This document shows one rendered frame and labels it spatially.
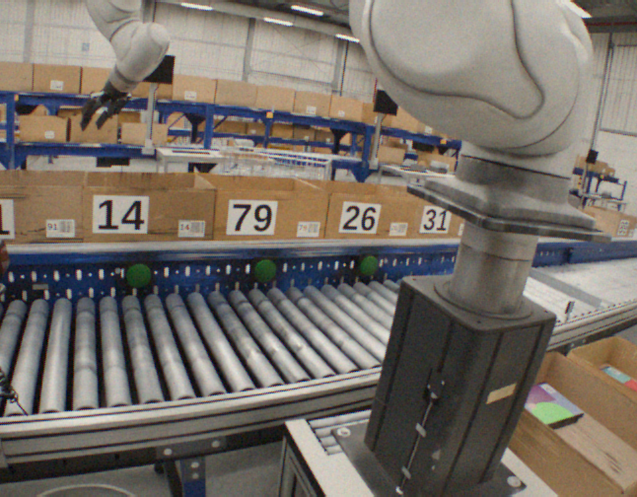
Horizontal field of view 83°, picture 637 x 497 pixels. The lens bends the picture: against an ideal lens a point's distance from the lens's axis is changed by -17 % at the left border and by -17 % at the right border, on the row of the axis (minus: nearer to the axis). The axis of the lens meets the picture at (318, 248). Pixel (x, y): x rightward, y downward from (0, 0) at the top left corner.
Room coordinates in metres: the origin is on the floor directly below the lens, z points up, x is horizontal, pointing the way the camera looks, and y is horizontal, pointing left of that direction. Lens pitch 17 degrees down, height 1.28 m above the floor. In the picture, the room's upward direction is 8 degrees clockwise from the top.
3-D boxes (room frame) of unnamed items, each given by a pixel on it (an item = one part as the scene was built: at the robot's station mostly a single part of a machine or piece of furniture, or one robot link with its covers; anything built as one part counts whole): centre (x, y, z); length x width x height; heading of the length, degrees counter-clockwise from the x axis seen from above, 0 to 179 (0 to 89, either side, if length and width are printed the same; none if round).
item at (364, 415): (0.70, -0.16, 0.74); 0.28 x 0.02 x 0.02; 116
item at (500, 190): (0.56, -0.26, 1.24); 0.22 x 0.18 x 0.06; 105
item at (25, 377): (0.71, 0.62, 0.72); 0.52 x 0.05 x 0.05; 30
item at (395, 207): (1.66, -0.11, 0.96); 0.39 x 0.29 x 0.17; 120
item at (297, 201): (1.46, 0.23, 0.96); 0.39 x 0.29 x 0.17; 120
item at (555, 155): (0.54, -0.24, 1.38); 0.18 x 0.16 x 0.22; 143
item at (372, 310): (1.20, -0.22, 0.72); 0.52 x 0.05 x 0.05; 30
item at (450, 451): (0.56, -0.24, 0.91); 0.26 x 0.26 x 0.33; 26
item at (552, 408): (0.72, -0.52, 0.78); 0.19 x 0.14 x 0.02; 111
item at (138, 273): (1.06, 0.49, 0.81); 0.07 x 0.01 x 0.07; 120
